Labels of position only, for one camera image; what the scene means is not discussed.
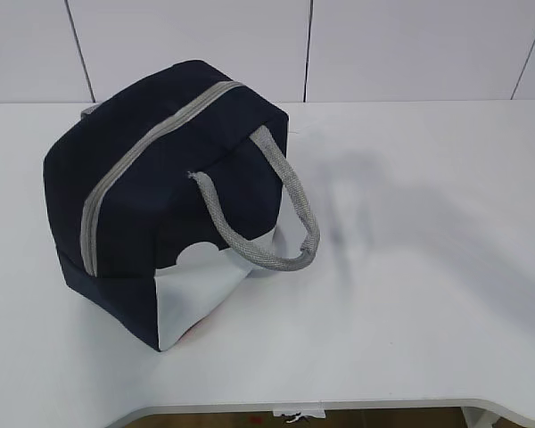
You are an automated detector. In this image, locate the navy and white lunch bag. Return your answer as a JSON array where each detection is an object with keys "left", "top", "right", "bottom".
[{"left": 43, "top": 60, "right": 320, "bottom": 352}]

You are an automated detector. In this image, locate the white tape under table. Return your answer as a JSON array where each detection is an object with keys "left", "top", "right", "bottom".
[{"left": 272, "top": 403, "right": 326, "bottom": 424}]

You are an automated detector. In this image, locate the white table leg frame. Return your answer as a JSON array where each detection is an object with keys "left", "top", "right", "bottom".
[{"left": 461, "top": 407, "right": 500, "bottom": 428}]

